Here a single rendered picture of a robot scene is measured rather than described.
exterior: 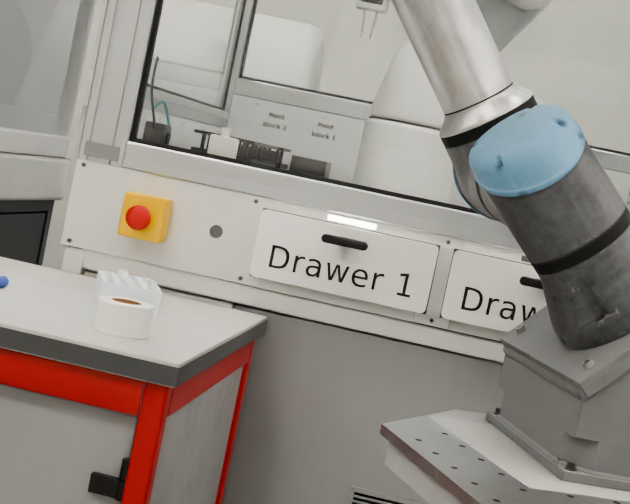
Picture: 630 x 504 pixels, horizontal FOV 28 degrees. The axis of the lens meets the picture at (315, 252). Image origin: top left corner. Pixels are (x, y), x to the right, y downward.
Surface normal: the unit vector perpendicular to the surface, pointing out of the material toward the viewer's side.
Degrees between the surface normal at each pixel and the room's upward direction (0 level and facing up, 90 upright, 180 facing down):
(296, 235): 90
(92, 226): 90
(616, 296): 87
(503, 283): 90
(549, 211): 110
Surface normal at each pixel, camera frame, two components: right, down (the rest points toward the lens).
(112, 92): -0.14, 0.04
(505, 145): -0.53, -0.79
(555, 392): -0.97, -0.18
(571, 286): -0.63, 0.21
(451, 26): 0.07, 0.16
